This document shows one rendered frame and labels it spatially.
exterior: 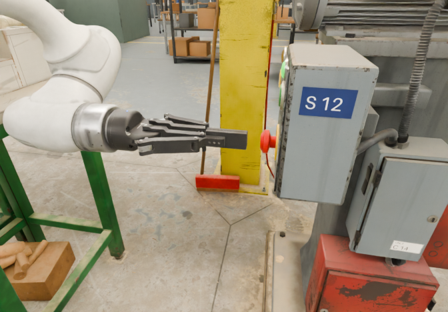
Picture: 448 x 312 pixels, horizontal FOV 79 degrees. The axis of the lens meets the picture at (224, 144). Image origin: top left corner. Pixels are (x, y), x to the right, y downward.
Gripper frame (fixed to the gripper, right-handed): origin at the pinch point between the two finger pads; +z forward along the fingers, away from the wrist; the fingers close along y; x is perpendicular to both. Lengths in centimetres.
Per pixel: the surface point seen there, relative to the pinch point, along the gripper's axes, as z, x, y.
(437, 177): 38.4, -8.1, -6.9
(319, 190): 14.8, -2.8, 8.0
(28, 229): -109, -83, -41
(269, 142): 7.2, 0.8, 1.5
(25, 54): -71, 5, -36
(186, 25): -166, -26, -505
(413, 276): 43, -35, -7
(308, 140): 12.1, 4.9, 8.0
